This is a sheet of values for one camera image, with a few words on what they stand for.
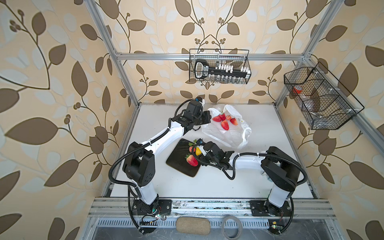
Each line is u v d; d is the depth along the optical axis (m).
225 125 1.05
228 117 1.08
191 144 0.92
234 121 1.03
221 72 0.85
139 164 0.46
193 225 0.67
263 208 0.73
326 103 0.73
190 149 0.91
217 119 1.07
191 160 0.85
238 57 0.91
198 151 0.89
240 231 0.66
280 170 0.49
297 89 0.88
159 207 0.74
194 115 0.66
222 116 1.09
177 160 0.89
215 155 0.69
